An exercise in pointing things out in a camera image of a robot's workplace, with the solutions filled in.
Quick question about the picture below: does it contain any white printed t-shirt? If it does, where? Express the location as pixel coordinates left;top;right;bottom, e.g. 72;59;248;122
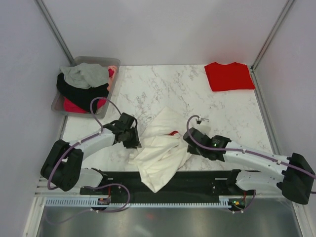
125;107;191;193

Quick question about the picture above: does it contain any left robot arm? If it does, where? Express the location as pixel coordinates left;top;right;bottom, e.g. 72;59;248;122
40;113;141;194

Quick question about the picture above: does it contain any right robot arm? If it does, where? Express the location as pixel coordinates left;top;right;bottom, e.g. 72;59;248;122
183;127;316;205

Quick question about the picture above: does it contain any black t-shirt in bin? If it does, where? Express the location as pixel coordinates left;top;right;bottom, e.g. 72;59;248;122
56;73;109;110

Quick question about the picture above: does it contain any magenta t-shirt in bin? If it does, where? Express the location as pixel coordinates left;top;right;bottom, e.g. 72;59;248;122
63;98;106;114

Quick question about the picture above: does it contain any pink t-shirt in bin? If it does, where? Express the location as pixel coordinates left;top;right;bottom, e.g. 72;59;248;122
107;66;118;91

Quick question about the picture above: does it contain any grey t-shirt in bin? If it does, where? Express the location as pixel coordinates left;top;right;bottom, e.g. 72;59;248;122
60;63;110;89

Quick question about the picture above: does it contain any folded red t-shirt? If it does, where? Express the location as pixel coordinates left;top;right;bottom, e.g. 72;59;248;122
204;62;255;92

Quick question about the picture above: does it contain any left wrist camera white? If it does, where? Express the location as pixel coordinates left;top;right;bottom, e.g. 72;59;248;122
129;119;138;128

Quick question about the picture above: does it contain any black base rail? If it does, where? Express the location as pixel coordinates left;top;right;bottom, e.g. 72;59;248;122
79;169;256;204

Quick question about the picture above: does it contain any white slotted cable duct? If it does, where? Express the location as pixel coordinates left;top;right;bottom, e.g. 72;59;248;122
45;194;231;208

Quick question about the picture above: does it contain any aluminium front frame rail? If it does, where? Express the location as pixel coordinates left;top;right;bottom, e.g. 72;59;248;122
22;177;80;237

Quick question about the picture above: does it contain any left aluminium corner post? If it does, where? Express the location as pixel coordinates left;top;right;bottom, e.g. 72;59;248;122
34;0;74;64

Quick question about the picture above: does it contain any aluminium corner post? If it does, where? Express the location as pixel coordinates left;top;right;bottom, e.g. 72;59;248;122
34;0;74;64
250;0;296;73

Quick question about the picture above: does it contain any right aluminium corner post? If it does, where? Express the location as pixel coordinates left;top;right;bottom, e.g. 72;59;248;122
250;0;296;73

